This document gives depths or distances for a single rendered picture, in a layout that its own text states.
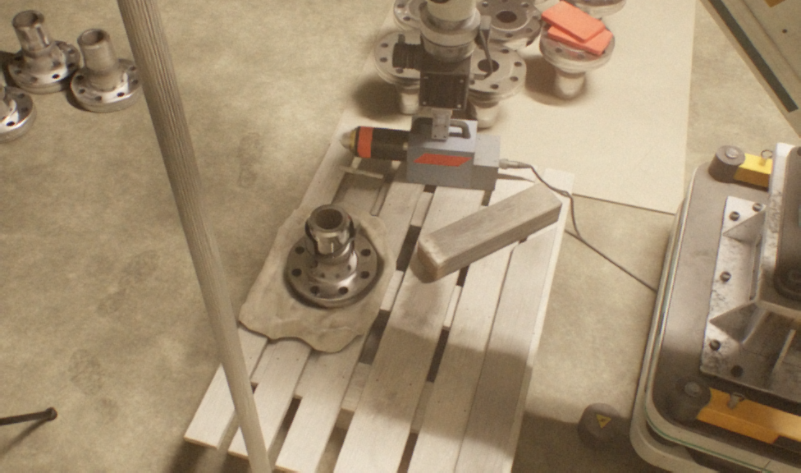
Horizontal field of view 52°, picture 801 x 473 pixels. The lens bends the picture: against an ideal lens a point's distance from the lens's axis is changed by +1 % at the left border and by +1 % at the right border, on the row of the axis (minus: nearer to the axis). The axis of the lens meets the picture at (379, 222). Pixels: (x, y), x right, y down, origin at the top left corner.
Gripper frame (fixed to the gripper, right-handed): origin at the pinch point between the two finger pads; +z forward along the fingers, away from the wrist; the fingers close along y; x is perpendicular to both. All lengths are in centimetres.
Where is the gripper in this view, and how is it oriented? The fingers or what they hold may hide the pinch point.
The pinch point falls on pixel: (441, 121)
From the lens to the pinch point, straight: 250.5
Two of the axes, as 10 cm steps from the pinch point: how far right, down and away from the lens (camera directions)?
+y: 1.3, -7.6, 6.3
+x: -9.9, -1.0, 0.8
